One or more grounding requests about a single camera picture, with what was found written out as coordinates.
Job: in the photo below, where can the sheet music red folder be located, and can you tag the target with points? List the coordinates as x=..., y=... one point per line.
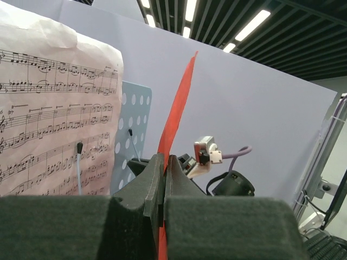
x=61, y=95

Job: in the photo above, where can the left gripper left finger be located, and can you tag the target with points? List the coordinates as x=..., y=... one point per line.
x=122, y=226

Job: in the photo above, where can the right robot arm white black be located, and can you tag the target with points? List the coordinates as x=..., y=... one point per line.
x=227, y=184

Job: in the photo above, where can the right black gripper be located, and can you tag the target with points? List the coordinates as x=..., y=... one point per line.
x=137, y=165

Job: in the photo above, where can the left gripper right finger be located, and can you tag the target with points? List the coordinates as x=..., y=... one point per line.
x=198, y=226

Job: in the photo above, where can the light blue music stand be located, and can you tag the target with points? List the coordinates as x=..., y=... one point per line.
x=129, y=143

